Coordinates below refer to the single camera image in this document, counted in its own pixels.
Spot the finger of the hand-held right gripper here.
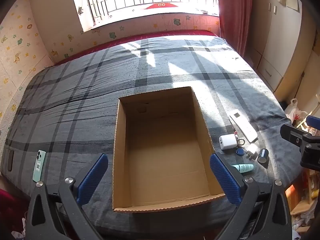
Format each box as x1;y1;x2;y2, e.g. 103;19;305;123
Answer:
280;124;304;147
306;115;320;130

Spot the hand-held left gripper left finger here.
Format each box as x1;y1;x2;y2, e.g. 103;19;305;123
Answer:
25;153;109;240

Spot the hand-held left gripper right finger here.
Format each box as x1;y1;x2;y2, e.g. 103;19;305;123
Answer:
209;153;293;240

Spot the small teal tube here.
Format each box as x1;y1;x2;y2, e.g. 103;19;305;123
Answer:
231;164;254;173

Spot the glossy black cylinder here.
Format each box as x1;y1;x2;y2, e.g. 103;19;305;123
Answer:
257;148;269;163

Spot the white charger block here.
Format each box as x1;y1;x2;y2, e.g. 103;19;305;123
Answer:
219;134;237;151

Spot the white remote control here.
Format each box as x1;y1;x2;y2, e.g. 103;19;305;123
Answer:
229;109;258;142

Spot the brown cardboard box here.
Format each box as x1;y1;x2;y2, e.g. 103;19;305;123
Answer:
112;86;225;213

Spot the white plastic bag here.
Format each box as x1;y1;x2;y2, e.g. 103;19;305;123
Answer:
284;99;309;125

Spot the white plug adapter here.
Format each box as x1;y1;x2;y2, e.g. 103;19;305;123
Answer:
246;144;258;160

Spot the wooden shelf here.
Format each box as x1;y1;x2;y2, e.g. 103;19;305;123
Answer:
285;120;320;230

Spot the mint green smartphone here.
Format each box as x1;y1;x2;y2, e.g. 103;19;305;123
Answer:
32;150;47;182

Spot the black flat rectangular object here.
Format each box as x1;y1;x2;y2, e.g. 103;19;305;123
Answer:
7;150;14;172

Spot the red cloth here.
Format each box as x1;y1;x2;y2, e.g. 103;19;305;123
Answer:
0;189;30;233

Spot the cream wardrobe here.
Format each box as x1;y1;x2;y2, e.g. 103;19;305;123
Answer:
246;0;318;93

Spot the red curtain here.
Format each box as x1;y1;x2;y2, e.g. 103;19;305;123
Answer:
215;0;254;63

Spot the red mattress edge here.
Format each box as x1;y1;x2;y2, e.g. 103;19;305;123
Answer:
51;29;220;67

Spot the red windowsill mat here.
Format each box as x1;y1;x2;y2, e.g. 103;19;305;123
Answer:
145;2;177;10

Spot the keychain with blue fob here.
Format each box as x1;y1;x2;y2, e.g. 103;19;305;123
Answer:
228;117;247;156

